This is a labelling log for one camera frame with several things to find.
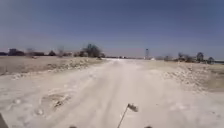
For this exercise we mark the tall thin tower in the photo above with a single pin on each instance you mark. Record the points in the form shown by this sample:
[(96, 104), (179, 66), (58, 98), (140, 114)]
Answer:
[(147, 53)]

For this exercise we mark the dry grass field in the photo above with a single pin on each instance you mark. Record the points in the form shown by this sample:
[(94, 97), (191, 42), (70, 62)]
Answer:
[(23, 64)]

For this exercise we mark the row of trees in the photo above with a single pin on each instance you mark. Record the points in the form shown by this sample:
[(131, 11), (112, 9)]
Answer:
[(200, 56), (91, 50)]

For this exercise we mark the robot's own part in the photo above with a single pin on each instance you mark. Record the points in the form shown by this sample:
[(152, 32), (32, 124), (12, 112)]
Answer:
[(148, 127), (72, 127)]

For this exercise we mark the pale dirt road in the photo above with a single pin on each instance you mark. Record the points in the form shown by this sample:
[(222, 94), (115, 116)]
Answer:
[(110, 86)]

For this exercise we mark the dry stony ground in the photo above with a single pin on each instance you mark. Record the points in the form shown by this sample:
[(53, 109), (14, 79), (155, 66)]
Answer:
[(213, 76)]

